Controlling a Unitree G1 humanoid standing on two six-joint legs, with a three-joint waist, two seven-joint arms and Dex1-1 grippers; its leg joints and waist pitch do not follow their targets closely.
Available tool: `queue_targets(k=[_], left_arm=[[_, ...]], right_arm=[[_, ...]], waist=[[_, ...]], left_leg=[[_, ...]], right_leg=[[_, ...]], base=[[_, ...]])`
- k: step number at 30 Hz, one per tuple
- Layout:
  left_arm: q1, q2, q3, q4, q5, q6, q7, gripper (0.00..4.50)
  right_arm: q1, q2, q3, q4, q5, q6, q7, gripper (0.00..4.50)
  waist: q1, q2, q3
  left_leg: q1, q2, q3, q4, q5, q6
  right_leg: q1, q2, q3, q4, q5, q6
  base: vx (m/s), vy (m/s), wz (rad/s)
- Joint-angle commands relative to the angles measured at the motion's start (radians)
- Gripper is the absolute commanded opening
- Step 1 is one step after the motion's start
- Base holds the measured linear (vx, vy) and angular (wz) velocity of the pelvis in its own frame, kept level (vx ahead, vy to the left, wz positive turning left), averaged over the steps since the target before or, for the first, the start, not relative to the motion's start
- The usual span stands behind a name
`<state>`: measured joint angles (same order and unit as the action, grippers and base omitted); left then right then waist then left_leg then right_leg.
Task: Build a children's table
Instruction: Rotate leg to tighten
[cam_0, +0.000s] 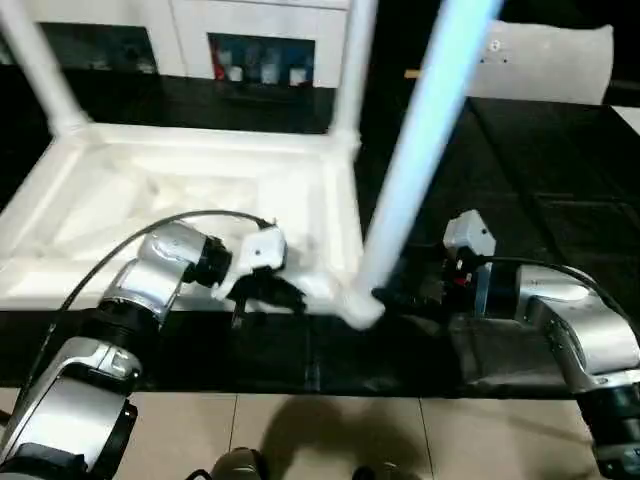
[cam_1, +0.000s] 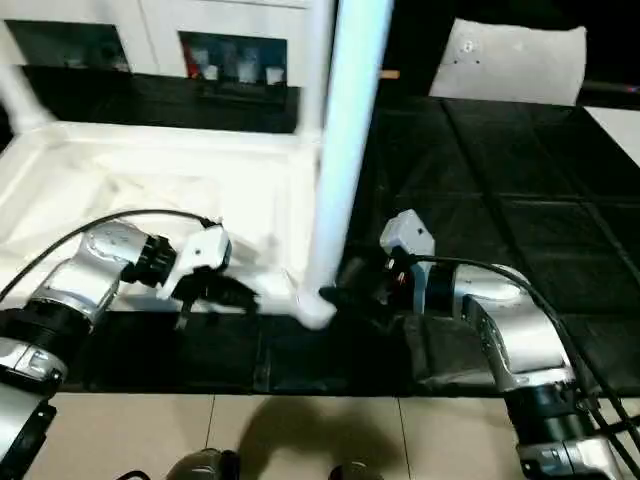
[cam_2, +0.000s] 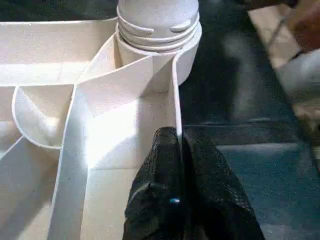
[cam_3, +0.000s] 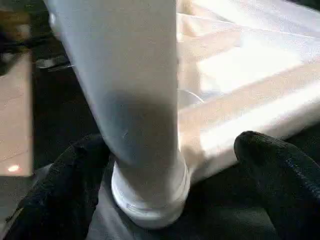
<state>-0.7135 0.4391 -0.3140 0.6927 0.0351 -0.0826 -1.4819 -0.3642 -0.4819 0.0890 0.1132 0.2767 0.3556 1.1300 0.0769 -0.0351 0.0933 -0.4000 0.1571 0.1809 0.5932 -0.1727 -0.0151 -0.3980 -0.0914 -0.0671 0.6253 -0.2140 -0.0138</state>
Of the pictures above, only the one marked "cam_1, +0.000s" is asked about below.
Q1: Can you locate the black work mat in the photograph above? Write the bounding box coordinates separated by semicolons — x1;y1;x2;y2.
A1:
0;64;640;399

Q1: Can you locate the white flat board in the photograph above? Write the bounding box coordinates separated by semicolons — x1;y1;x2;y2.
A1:
583;105;640;167

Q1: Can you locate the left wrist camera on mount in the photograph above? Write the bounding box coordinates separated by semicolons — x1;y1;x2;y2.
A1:
154;218;233;302

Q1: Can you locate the black cabinet with gold label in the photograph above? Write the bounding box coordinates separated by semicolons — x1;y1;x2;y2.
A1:
378;0;462;100

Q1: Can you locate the black horizontal bar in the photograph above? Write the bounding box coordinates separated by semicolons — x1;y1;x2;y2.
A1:
578;79;640;97

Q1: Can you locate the white cabinet with glass doors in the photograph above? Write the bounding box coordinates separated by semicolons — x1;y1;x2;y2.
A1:
0;0;322;87

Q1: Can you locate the white plastic table top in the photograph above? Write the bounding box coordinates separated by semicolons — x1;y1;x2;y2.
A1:
0;118;342;332

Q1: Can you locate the dark brown rounded object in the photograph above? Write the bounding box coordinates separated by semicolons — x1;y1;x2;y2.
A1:
166;447;242;480
328;461;387;480

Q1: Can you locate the white plastic table leg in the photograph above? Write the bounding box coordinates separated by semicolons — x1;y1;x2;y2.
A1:
303;0;397;302
296;0;336;145
0;63;47;133

